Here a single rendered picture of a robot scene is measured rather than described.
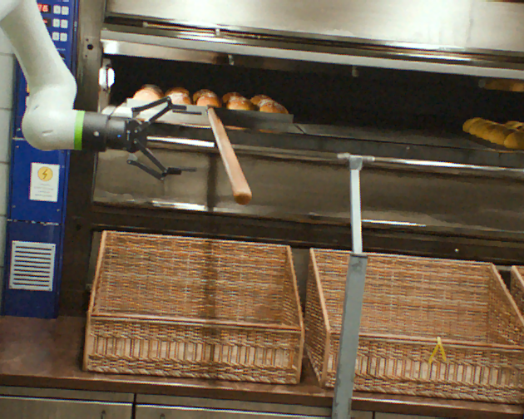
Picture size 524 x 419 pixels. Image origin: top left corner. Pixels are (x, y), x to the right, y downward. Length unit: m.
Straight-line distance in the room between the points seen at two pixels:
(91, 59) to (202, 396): 1.03
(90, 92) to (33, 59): 0.61
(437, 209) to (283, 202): 0.46
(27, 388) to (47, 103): 0.71
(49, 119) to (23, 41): 0.18
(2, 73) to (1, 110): 0.10
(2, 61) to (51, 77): 0.59
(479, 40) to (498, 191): 0.45
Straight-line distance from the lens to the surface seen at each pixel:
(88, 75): 3.19
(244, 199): 1.83
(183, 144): 2.81
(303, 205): 3.21
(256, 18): 3.16
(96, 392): 2.79
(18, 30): 2.54
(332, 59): 3.05
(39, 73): 2.63
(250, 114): 3.62
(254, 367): 2.81
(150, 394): 2.78
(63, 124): 2.58
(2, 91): 3.22
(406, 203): 3.27
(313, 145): 3.21
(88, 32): 3.19
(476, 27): 3.27
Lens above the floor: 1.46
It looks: 9 degrees down
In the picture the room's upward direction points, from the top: 6 degrees clockwise
